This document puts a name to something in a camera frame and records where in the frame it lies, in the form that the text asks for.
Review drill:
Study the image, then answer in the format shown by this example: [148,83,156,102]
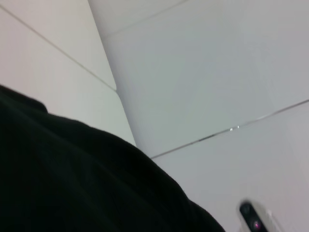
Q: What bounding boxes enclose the black shirt with FREE print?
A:
[0,84,227,232]

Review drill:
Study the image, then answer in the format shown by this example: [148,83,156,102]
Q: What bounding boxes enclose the white depth camera bar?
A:
[238,199,283,232]

